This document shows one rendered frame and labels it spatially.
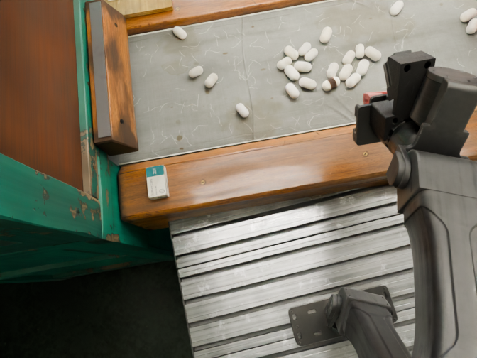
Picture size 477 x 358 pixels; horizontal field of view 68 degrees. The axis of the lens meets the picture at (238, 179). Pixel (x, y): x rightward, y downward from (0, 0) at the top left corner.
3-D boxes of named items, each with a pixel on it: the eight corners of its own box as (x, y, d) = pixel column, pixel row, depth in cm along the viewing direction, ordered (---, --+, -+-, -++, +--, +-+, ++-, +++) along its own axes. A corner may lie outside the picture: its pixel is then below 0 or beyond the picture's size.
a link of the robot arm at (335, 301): (334, 293, 57) (329, 329, 56) (390, 306, 56) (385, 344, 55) (327, 291, 63) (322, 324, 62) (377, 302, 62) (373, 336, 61)
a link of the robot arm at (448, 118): (407, 61, 43) (432, 94, 33) (480, 72, 42) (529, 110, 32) (376, 144, 50) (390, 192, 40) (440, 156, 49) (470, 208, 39)
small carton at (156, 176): (169, 197, 67) (167, 194, 65) (151, 200, 67) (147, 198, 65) (165, 167, 69) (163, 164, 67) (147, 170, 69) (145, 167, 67)
